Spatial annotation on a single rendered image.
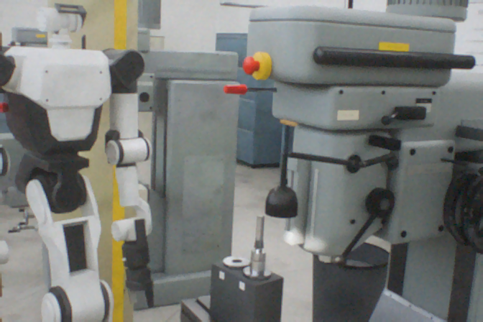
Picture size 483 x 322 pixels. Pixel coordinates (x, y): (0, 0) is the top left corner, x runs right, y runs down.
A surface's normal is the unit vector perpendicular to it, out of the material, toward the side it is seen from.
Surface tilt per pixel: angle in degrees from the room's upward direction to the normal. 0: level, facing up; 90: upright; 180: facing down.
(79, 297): 66
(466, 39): 90
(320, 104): 90
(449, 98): 90
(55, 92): 90
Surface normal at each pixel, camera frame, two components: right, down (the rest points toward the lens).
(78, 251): 0.67, 0.00
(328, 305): -0.66, 0.18
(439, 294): -0.87, 0.05
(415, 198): 0.49, 0.19
